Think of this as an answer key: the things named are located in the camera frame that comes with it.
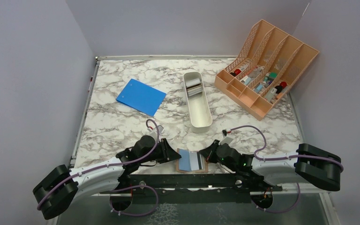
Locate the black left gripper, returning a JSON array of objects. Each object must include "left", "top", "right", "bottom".
[{"left": 139, "top": 138, "right": 181, "bottom": 164}]

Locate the silver card with black stripe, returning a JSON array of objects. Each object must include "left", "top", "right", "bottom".
[{"left": 189, "top": 152, "right": 204, "bottom": 171}]

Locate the tan leather card holder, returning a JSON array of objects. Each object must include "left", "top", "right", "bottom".
[{"left": 176, "top": 148, "right": 208, "bottom": 173}]

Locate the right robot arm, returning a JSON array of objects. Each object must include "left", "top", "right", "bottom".
[{"left": 199, "top": 140, "right": 344, "bottom": 191}]

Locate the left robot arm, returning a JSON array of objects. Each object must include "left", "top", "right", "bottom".
[{"left": 32, "top": 135, "right": 181, "bottom": 220}]

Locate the white oblong plastic tray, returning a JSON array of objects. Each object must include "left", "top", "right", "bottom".
[{"left": 183, "top": 71, "right": 213, "bottom": 133}]

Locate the blue folder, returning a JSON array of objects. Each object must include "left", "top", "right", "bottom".
[{"left": 116, "top": 79, "right": 166, "bottom": 117}]

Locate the orange desk organizer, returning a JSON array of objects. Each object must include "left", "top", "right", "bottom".
[{"left": 214, "top": 19, "right": 319, "bottom": 120}]

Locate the green cap bottle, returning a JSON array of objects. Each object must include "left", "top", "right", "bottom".
[{"left": 265, "top": 72, "right": 278, "bottom": 81}]

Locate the red cap bottle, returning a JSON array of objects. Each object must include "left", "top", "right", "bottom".
[{"left": 275, "top": 81, "right": 287, "bottom": 94}]

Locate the black mounting rail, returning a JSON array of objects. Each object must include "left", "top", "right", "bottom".
[{"left": 98, "top": 173, "right": 283, "bottom": 202}]

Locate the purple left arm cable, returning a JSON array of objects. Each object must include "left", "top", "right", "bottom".
[{"left": 37, "top": 119, "right": 161, "bottom": 212}]

